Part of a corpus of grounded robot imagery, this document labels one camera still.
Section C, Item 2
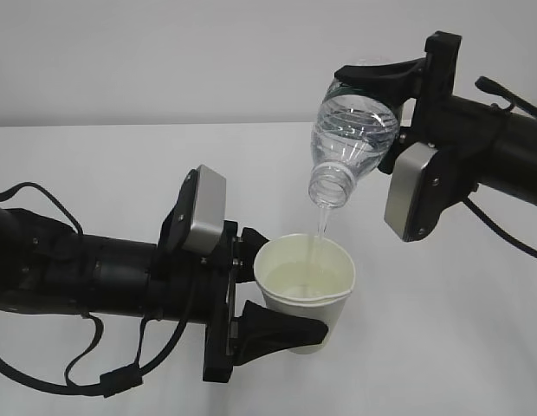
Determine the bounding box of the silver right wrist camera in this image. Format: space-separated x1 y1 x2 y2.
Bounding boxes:
383 141 480 244

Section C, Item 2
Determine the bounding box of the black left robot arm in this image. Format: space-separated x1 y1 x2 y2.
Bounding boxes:
0 208 328 397

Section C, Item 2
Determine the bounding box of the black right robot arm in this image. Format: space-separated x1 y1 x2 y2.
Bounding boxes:
334 31 537 206

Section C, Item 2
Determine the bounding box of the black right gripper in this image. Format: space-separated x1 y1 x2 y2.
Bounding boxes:
334 31 507 191

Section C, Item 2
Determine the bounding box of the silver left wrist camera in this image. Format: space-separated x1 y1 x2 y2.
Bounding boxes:
158 165 226 255

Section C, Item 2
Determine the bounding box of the black left camera cable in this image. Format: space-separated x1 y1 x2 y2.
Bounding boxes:
0 181 200 399

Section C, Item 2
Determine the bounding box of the clear green-label water bottle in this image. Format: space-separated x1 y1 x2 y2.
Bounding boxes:
308 78 403 209

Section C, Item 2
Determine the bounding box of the white paper cup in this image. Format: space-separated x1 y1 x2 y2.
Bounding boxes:
253 234 356 354

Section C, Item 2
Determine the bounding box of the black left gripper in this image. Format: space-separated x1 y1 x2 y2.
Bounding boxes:
149 221 329 382

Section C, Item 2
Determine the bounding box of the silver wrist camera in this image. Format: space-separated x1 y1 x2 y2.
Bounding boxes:
158 165 226 255
383 141 480 244

